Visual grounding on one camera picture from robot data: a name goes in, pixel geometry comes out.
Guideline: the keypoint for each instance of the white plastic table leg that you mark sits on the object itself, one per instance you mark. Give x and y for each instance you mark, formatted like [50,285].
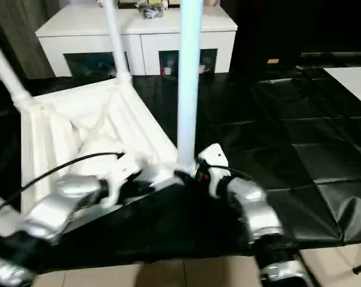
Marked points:
[117,45]
[7,71]
[188,89]
[1,215]

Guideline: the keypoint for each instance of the white plastic table top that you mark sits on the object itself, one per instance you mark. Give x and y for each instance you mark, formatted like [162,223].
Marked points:
[64,119]

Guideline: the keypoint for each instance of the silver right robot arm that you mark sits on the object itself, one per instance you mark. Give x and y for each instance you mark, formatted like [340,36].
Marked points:
[252,197]

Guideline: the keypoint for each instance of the black mat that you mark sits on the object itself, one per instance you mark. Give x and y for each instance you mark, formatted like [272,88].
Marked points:
[288,134]

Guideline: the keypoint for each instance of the small yellow tag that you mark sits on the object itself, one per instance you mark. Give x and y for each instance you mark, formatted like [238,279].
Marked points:
[273,60]

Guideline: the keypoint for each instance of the glass bowl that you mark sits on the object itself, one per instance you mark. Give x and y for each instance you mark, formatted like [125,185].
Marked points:
[150,12]

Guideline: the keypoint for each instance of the white cabinet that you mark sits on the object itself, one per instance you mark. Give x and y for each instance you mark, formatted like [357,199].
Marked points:
[79,30]

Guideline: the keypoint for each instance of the white flat board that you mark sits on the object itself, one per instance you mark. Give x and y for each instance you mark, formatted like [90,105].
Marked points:
[351,83]

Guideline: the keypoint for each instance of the dark low shelf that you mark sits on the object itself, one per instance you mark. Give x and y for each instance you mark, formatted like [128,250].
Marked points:
[336,58]

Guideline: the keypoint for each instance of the grey curtain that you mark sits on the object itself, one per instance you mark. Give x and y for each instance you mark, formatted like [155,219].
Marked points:
[25,36]

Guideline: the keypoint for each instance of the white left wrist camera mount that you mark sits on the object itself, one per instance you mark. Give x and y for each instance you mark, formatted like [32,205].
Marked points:
[120,176]

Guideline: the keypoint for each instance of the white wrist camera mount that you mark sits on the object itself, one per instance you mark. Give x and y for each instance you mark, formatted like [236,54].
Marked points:
[213,152]
[120,176]

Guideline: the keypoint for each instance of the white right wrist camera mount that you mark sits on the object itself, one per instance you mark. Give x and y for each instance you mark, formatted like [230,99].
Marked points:
[213,152]

